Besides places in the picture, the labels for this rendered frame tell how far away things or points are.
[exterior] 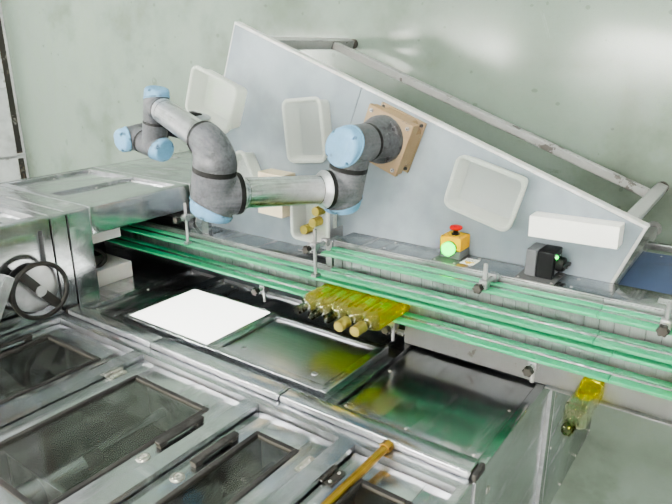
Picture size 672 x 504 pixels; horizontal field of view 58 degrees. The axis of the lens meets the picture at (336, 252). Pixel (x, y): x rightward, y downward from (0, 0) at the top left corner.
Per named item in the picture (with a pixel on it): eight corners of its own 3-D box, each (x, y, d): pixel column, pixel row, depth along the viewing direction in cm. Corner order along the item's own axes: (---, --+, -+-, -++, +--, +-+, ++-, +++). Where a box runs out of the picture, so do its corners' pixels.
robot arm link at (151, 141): (156, 129, 181) (133, 119, 187) (154, 165, 186) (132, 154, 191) (177, 127, 187) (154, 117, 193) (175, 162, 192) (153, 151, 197)
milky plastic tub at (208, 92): (210, 62, 217) (191, 62, 210) (255, 86, 208) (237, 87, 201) (201, 108, 225) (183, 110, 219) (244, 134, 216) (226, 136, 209)
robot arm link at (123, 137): (129, 157, 191) (112, 149, 195) (157, 148, 198) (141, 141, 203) (126, 133, 187) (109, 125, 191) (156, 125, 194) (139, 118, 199)
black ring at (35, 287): (66, 306, 227) (9, 326, 211) (58, 251, 221) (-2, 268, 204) (74, 309, 225) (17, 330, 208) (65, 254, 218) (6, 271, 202)
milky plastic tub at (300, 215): (305, 233, 233) (290, 238, 226) (303, 174, 226) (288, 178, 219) (342, 240, 223) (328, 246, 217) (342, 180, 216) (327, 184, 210)
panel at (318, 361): (195, 293, 245) (123, 322, 219) (194, 286, 245) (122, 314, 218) (388, 354, 196) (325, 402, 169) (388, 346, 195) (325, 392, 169)
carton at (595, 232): (536, 211, 179) (529, 215, 174) (624, 222, 166) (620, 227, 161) (534, 231, 181) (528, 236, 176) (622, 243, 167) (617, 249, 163)
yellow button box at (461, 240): (449, 250, 199) (439, 256, 193) (450, 228, 197) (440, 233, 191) (469, 254, 195) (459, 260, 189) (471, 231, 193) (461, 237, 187)
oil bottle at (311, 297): (337, 291, 215) (299, 311, 198) (337, 276, 213) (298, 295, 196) (350, 295, 211) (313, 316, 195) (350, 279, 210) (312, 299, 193)
